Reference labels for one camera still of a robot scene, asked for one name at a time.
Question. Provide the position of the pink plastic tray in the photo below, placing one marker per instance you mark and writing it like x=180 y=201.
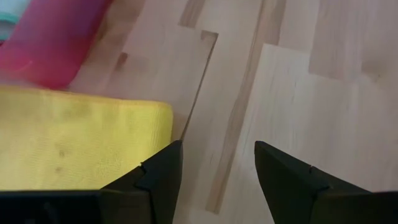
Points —
x=53 y=40

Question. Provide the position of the green microfiber towel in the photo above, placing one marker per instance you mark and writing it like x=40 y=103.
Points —
x=12 y=18

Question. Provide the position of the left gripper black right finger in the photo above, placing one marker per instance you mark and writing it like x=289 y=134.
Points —
x=298 y=193

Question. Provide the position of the yellow microfiber towel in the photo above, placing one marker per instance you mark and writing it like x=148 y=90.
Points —
x=77 y=140

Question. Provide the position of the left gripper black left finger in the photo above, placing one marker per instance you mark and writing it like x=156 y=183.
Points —
x=149 y=193

